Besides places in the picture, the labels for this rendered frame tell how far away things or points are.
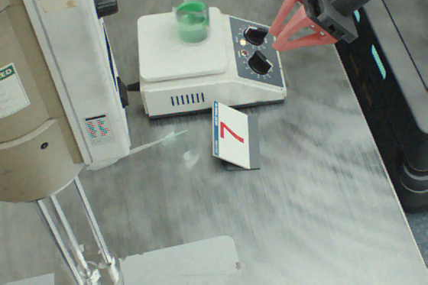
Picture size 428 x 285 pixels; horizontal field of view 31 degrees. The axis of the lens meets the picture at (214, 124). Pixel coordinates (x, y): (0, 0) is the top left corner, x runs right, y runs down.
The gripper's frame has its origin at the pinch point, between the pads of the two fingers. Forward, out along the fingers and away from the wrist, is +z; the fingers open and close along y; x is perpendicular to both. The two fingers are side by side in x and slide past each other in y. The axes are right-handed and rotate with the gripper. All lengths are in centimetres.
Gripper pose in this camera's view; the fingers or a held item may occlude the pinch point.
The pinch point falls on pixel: (278, 37)
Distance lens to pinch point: 99.5
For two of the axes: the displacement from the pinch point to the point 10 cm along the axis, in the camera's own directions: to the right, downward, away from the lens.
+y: 1.0, 7.8, -6.1
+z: -7.1, 4.9, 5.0
